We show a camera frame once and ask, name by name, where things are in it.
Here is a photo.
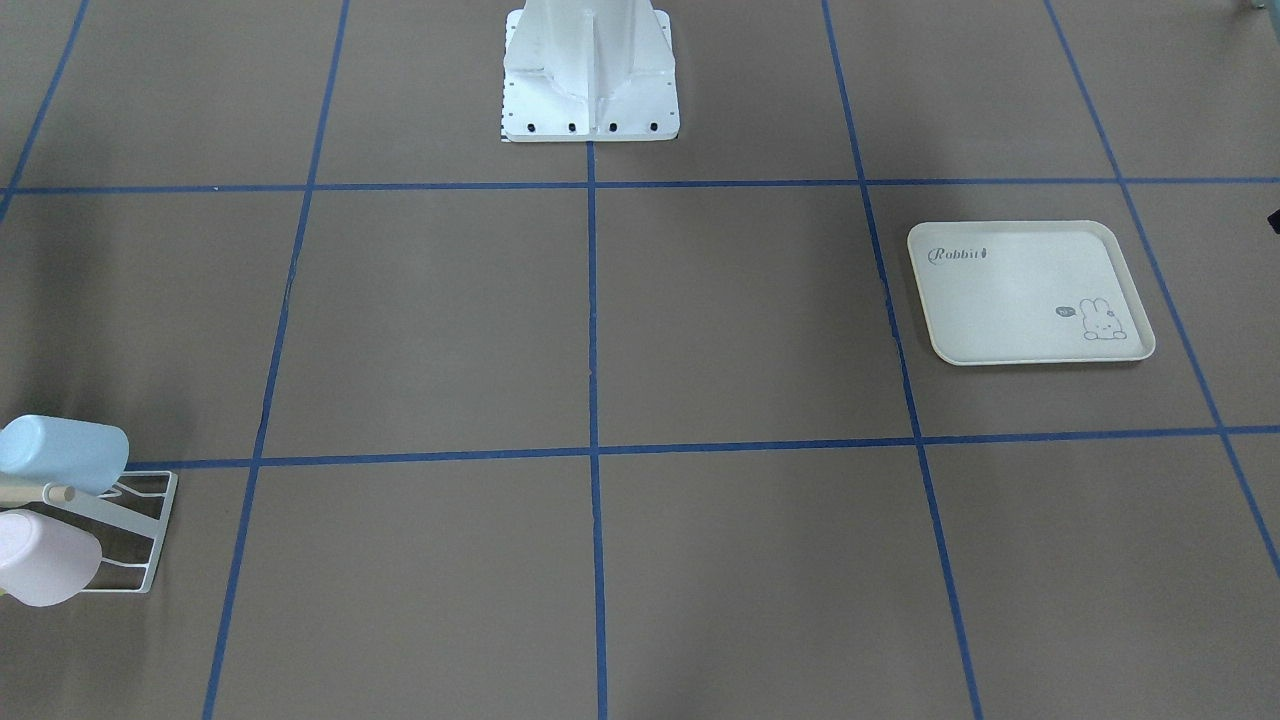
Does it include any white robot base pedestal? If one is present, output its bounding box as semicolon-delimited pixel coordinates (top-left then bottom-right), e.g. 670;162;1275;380
500;1;681;143

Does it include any pink plastic cup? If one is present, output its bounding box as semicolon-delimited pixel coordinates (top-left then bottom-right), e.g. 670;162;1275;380
1;509;104;607

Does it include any white wire cup rack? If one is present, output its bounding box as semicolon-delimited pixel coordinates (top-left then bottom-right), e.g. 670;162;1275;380
38;470;179;594

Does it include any cream plastic tray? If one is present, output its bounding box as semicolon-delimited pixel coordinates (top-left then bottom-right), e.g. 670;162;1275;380
906;220;1156;366

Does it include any blue plastic cup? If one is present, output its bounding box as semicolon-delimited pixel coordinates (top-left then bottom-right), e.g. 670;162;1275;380
1;415;131;495

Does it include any wooden rack dowel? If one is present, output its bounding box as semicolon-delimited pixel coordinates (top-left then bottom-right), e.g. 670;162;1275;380
0;483;77;507

